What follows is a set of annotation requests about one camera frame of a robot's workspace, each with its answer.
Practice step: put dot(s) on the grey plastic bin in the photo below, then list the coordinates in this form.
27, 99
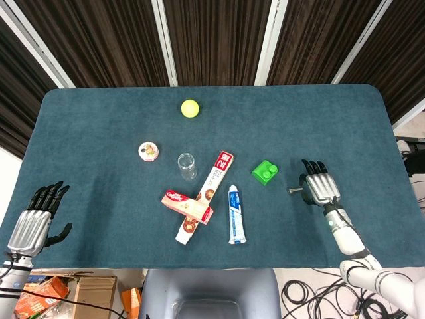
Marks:
209, 294

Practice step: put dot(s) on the long white red foil box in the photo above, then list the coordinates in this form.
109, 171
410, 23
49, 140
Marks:
207, 192

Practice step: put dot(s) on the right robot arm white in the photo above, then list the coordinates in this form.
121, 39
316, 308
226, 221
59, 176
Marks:
362, 262

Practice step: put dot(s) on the red colgate toothpaste box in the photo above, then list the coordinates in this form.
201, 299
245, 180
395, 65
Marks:
187, 206

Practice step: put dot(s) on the teal felt table mat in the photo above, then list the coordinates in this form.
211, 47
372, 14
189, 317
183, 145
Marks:
212, 176

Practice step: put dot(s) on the white blue toothpaste tube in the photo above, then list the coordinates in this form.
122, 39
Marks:
236, 216

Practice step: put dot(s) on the round pink snack tin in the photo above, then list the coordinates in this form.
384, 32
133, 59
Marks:
148, 151

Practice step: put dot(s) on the orange snack packages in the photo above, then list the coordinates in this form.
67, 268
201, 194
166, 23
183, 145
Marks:
40, 297

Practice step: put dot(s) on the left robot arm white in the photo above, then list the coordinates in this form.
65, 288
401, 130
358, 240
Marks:
13, 276

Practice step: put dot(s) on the black equipment stand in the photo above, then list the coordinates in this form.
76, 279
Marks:
411, 156

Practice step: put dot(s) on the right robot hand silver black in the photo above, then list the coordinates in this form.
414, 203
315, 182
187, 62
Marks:
320, 186

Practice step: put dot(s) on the yellow tennis ball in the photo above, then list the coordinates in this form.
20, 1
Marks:
190, 108

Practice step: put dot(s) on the green toy building block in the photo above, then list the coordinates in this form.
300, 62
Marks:
265, 172

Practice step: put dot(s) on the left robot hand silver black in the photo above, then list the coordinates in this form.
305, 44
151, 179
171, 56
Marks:
28, 226

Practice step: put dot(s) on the silver metal screw bolt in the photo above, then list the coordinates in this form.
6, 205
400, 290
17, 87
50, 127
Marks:
295, 191

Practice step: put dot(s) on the brown cardboard box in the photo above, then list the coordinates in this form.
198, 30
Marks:
88, 289

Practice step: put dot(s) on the clear plastic cup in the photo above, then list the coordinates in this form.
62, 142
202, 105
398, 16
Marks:
186, 166

